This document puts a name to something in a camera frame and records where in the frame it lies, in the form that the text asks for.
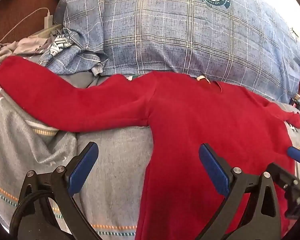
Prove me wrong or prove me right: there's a white charger cable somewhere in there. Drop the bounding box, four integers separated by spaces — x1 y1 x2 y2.
0 7 51 46

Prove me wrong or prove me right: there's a white charger plug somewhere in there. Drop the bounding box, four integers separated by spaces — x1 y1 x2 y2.
44 11 53 29

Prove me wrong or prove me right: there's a grey striped bed sheet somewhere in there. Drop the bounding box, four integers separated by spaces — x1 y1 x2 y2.
0 55 300 238

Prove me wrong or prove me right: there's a black braided cable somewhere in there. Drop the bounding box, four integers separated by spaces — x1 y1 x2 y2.
9 190 53 240

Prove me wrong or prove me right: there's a crumpled light grey cloth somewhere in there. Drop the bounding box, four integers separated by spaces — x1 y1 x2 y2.
0 36 52 64

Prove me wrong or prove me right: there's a blue plaid duvet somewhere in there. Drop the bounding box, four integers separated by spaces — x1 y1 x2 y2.
39 0 300 103

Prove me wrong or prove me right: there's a red long-sleeve garment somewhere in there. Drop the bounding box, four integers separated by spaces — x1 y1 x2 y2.
0 56 300 239

